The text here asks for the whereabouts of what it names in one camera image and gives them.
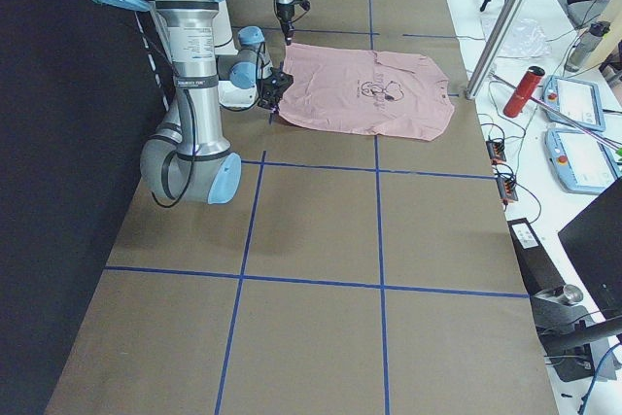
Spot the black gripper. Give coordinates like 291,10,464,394
258,77,285,124
276,3,294,44

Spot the pink Snoopy t-shirt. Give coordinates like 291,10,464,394
279,44,455,141

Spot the orange black connector block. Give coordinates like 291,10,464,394
486,140,506,164

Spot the clear plastic bag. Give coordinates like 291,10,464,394
499,18,551,59

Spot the red cylindrical bottle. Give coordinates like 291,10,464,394
502,65,545,119

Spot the grey water bottle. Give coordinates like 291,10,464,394
565,20,610,72

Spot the far blue teach pendant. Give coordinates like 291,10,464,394
541,76,606,132

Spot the blue teach pendant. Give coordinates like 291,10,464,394
544,128,621,195
541,76,606,132

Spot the black power adapter box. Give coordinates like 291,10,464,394
507,218,565,295

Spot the near blue teach pendant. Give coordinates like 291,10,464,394
544,128,621,195

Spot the green tipped metal rod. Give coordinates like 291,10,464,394
490,73,622,158

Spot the black monitor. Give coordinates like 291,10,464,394
558,180,621,318

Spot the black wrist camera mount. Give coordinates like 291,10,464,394
294,0,311,12
268,67,294,92

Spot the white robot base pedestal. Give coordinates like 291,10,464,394
213,1,257,110

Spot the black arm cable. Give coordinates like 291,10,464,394
150,88,200,208

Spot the aluminium frame post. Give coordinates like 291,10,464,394
466,0,526,100

